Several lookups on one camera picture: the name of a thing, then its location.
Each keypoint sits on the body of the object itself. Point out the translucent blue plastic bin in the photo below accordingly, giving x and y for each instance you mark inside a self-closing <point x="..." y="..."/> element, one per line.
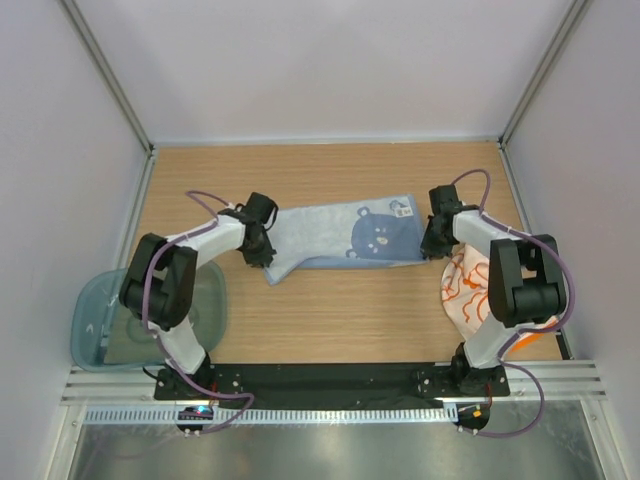
<point x="105" y="336"/>

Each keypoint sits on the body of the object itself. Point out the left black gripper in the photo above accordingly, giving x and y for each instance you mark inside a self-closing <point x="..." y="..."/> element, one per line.
<point x="265" y="257"/>

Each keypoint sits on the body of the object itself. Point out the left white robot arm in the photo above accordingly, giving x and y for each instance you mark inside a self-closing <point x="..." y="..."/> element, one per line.
<point x="159" y="285"/>

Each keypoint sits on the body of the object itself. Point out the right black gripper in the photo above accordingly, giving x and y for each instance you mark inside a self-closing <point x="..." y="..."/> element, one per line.
<point x="430" y="251"/>

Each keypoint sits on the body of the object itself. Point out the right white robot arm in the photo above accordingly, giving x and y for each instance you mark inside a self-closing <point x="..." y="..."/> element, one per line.
<point x="516" y="279"/>

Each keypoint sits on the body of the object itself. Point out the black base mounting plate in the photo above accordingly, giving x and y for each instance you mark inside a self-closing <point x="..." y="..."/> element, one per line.
<point x="352" y="386"/>

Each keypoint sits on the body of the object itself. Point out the blue bear towel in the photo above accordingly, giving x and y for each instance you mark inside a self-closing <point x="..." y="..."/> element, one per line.
<point x="373" y="233"/>

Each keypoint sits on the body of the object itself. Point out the orange and white towel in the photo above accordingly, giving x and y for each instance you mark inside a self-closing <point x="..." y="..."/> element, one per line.
<point x="464" y="290"/>

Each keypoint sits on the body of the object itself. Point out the white slotted cable duct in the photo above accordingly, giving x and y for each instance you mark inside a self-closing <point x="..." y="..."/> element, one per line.
<point x="202" y="416"/>

